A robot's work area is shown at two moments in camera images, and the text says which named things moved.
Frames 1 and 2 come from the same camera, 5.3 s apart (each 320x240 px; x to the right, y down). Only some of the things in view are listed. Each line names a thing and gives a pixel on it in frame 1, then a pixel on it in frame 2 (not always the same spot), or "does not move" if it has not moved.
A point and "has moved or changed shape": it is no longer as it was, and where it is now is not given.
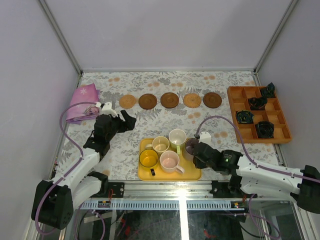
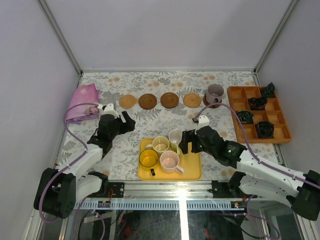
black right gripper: (197, 164) -> (187, 137)
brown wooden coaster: (212, 100) does not move
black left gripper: (119, 122) does not move
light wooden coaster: (127, 101) does not move
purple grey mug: (188, 151) has moved or changed shape
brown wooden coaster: (147, 101) does not move
